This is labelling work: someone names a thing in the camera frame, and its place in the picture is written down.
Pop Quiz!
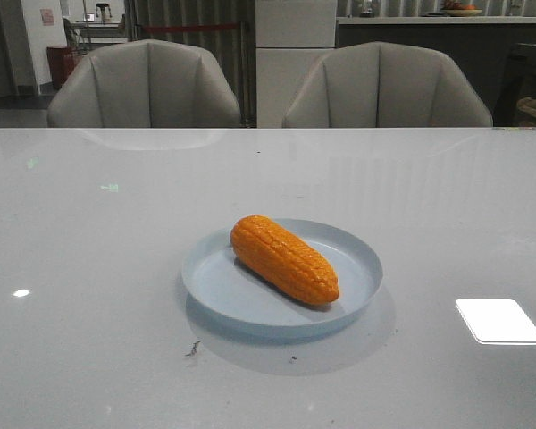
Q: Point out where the orange plastic corn cob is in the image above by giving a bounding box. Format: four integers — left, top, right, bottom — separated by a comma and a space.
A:
230, 215, 340, 306

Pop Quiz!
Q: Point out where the light blue round plate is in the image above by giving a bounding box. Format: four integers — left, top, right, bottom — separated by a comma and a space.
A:
181, 218, 383, 340

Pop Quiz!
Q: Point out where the grey upholstered chair right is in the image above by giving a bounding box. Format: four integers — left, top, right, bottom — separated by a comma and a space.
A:
282, 42, 493, 128

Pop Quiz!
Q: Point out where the grey upholstered chair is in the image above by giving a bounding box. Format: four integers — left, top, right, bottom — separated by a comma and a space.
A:
282, 42, 493, 128
46, 39, 240, 128

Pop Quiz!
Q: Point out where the grey upholstered chair left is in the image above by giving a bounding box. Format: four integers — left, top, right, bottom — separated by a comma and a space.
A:
46, 39, 240, 128

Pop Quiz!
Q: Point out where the white cabinet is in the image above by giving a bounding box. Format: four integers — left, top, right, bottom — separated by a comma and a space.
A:
255, 1, 338, 128

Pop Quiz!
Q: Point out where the red barrier belt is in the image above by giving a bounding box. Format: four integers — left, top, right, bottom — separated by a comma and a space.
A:
140, 22, 240, 34

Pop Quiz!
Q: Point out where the red trash bin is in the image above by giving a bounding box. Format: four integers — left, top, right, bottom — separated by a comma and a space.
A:
46, 46, 76, 89

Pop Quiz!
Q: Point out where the dark counter with white top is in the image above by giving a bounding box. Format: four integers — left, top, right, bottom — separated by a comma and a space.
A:
336, 17, 536, 112

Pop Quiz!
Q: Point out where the fruit bowl on counter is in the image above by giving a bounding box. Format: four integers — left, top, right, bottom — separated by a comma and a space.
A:
440, 0, 482, 17

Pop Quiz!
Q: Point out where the pink paper on wall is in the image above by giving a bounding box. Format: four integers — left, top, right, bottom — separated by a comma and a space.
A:
39, 8, 54, 26

